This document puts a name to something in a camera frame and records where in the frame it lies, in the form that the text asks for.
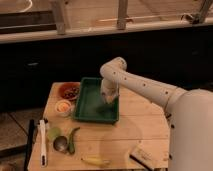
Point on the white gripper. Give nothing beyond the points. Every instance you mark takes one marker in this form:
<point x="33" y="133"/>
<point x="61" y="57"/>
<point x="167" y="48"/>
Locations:
<point x="109" y="90"/>

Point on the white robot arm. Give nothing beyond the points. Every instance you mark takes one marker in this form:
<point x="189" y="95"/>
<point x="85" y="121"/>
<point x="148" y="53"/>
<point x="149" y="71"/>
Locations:
<point x="190" y="113"/>

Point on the green plastic tray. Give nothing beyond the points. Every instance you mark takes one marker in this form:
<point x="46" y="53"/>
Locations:
<point x="90" y="106"/>

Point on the red bowl with food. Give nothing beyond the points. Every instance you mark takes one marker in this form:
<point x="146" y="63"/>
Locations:
<point x="69" y="90"/>

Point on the small clear cup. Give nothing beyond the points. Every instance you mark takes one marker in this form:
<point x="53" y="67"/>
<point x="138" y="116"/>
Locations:
<point x="63" y="108"/>

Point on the yellow banana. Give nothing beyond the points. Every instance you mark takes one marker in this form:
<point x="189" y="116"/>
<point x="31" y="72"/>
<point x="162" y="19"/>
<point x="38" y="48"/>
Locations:
<point x="97" y="161"/>

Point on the tan block with black edge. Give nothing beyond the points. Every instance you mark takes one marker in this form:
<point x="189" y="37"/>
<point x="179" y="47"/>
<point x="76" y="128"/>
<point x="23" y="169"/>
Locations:
<point x="143" y="158"/>

